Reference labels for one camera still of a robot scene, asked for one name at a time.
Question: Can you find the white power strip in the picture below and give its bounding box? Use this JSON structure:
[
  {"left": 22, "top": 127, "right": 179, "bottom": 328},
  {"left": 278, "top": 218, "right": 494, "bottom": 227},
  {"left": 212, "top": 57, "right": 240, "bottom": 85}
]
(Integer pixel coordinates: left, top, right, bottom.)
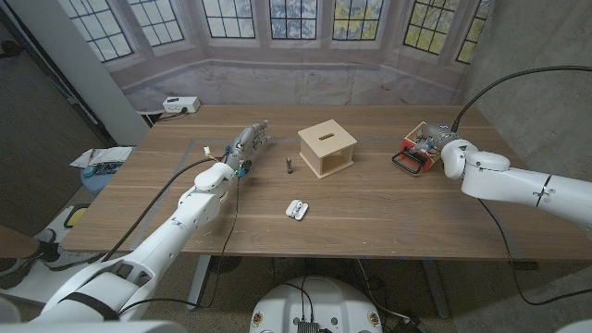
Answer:
[{"left": 162, "top": 95, "right": 202, "bottom": 115}]

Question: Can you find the grey table leg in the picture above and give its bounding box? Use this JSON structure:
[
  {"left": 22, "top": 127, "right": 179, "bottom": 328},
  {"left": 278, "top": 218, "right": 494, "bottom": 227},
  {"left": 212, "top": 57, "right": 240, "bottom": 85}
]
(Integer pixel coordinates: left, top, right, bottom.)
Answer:
[
  {"left": 420, "top": 259, "right": 452, "bottom": 319},
  {"left": 186, "top": 254, "right": 213, "bottom": 311}
]

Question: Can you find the person's bare leg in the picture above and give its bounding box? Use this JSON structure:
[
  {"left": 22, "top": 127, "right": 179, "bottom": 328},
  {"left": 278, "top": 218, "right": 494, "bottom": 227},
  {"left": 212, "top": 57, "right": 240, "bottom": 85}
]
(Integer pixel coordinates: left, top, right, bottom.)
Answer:
[{"left": 0, "top": 224, "right": 41, "bottom": 259}]

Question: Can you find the yellow black floor object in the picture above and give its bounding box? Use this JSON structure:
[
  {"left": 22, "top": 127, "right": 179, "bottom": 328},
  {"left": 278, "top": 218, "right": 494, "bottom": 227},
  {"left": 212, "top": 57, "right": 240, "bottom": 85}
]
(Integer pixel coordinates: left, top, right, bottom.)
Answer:
[{"left": 63, "top": 203, "right": 92, "bottom": 229}]

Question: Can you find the white airpods case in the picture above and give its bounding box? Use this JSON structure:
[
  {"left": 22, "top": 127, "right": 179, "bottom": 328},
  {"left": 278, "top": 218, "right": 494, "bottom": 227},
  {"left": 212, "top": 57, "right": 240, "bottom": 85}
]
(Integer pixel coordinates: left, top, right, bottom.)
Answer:
[{"left": 285, "top": 199, "right": 310, "bottom": 222}]

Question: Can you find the thin black left wrist cable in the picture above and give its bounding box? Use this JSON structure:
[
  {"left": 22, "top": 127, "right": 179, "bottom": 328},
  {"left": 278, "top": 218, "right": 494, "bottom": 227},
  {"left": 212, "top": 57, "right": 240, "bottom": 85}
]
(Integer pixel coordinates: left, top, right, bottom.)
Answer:
[{"left": 117, "top": 175, "right": 241, "bottom": 315}]

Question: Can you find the printed window backdrop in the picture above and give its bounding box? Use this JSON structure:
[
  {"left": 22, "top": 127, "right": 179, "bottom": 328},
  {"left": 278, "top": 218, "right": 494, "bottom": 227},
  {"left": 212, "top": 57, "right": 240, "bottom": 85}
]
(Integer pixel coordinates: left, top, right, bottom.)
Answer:
[{"left": 55, "top": 0, "right": 494, "bottom": 112}]

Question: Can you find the blue round stool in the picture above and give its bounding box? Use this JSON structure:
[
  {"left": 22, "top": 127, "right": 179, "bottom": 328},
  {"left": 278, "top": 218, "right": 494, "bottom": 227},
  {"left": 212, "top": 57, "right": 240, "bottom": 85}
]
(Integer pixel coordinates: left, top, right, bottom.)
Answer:
[{"left": 80, "top": 165, "right": 117, "bottom": 195}]

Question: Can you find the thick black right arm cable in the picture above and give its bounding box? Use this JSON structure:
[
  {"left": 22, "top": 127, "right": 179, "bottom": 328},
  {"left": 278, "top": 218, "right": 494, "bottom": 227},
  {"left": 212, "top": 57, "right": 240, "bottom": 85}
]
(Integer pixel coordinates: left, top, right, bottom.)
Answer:
[{"left": 450, "top": 65, "right": 592, "bottom": 133}]

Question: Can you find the stack of papers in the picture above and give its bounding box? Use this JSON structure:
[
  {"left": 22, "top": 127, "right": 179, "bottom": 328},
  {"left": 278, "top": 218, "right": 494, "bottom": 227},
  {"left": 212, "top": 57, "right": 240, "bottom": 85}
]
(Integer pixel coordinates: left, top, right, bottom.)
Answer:
[{"left": 69, "top": 146, "right": 134, "bottom": 168}]

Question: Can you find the black power strip cord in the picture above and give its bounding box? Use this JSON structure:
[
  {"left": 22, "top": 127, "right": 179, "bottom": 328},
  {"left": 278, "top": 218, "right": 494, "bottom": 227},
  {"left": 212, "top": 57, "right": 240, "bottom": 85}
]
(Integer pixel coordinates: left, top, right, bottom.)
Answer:
[{"left": 155, "top": 107, "right": 189, "bottom": 123}]

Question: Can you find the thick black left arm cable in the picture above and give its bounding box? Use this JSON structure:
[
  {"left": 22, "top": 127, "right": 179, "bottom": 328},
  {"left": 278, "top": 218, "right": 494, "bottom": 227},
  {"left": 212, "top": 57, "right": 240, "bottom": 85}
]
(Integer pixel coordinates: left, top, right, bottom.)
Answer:
[{"left": 101, "top": 156, "right": 226, "bottom": 263}]

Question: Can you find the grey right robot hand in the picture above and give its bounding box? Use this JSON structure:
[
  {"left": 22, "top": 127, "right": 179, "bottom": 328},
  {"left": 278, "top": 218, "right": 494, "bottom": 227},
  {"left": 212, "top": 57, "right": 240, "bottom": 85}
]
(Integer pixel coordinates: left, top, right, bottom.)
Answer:
[{"left": 413, "top": 121, "right": 462, "bottom": 156}]

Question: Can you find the wooden box with slot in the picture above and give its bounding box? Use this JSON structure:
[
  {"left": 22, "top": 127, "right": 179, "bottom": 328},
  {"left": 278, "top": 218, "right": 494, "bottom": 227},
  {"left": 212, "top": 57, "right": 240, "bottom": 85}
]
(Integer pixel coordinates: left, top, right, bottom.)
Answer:
[{"left": 297, "top": 118, "right": 358, "bottom": 180}]

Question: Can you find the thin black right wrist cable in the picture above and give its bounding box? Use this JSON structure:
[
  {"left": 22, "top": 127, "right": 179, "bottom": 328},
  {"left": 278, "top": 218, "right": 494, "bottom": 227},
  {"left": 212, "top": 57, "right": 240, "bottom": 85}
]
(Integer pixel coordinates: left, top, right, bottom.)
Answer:
[{"left": 475, "top": 198, "right": 592, "bottom": 307}]

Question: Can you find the red drawer with black handle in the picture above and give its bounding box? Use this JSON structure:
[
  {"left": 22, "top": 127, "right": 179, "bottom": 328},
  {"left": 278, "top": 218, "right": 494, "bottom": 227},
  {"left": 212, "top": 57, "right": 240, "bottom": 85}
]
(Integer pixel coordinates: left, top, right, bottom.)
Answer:
[{"left": 391, "top": 121, "right": 443, "bottom": 176}]

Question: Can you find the grey black sneaker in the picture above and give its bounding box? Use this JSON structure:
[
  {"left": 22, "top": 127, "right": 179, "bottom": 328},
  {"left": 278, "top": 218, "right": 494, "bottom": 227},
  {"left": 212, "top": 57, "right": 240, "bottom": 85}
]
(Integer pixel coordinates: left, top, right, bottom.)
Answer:
[
  {"left": 0, "top": 256, "right": 36, "bottom": 290},
  {"left": 34, "top": 228, "right": 101, "bottom": 272}
]

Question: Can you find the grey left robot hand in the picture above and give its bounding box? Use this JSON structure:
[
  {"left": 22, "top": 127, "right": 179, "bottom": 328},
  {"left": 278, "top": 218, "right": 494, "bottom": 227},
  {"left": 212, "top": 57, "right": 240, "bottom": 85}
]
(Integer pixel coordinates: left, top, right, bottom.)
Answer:
[{"left": 224, "top": 119, "right": 272, "bottom": 178}]

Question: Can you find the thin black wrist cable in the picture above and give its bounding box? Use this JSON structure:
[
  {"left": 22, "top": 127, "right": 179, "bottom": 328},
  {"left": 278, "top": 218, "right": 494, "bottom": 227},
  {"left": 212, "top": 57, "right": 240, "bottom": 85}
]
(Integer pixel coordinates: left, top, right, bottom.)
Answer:
[
  {"left": 475, "top": 198, "right": 592, "bottom": 307},
  {"left": 117, "top": 175, "right": 241, "bottom": 315}
]

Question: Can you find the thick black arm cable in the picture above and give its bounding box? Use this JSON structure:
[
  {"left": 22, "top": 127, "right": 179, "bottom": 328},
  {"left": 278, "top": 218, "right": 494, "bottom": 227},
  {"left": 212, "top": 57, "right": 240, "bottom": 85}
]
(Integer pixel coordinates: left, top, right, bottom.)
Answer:
[
  {"left": 101, "top": 156, "right": 226, "bottom": 263},
  {"left": 450, "top": 65, "right": 592, "bottom": 133}
]

